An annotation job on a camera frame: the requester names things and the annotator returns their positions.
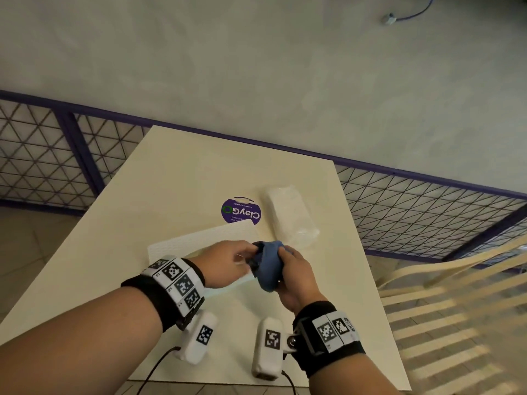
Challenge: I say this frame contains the round purple label card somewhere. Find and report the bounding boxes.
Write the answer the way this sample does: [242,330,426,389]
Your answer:
[220,196,263,225]

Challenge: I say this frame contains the person's right forearm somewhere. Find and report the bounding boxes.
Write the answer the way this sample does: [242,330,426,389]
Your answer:
[308,350,403,395]

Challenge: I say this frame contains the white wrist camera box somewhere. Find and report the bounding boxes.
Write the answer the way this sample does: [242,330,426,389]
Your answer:
[251,317,285,382]
[177,311,218,364]

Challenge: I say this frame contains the person's right hand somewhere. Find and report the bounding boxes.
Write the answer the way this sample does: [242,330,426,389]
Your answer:
[276,245,324,315]

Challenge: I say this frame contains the purple mesh railing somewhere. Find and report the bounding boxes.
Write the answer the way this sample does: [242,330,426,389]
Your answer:
[0,90,527,270]

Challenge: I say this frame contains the black camera cable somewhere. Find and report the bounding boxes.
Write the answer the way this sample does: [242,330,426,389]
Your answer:
[138,346,182,395]
[281,369,299,395]

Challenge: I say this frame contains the blue clay lump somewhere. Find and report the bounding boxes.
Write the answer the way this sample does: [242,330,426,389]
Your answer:
[247,241,289,293]

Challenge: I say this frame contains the blue wall cable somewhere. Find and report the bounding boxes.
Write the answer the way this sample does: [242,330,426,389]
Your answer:
[393,0,436,20]

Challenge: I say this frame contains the cream slatted chair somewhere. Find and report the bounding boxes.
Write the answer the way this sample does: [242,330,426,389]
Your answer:
[376,233,527,395]

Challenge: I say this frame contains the black wrist strap with markers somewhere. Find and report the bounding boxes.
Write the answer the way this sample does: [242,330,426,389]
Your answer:
[291,300,366,379]
[120,256,206,333]

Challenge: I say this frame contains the person's left forearm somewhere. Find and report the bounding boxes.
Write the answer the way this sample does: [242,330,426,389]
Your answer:
[0,289,166,395]

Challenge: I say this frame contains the person's left hand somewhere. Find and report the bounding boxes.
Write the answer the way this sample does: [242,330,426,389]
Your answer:
[190,240,258,291]

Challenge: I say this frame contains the clear plastic wrapped white packet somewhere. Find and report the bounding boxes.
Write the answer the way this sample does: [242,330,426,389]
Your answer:
[263,184,321,250]

